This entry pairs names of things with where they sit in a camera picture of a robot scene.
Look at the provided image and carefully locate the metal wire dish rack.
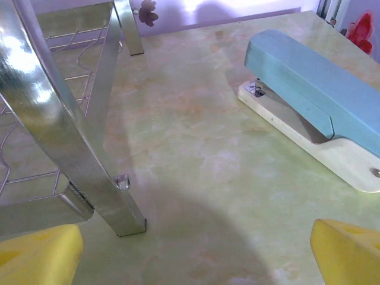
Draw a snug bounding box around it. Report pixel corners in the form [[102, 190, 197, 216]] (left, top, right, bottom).
[[0, 0, 148, 238]]

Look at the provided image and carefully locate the blue and cream stapler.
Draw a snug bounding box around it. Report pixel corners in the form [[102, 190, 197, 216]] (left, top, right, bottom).
[[236, 28, 380, 194]]

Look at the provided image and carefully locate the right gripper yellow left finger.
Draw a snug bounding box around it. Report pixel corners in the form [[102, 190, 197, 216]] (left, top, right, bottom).
[[0, 224, 84, 285]]

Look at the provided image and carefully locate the aluminium frame post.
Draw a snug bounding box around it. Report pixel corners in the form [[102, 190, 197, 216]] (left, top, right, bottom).
[[316, 0, 342, 29]]

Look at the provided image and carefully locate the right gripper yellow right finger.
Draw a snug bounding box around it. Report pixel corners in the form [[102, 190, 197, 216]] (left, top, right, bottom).
[[310, 218, 380, 285]]

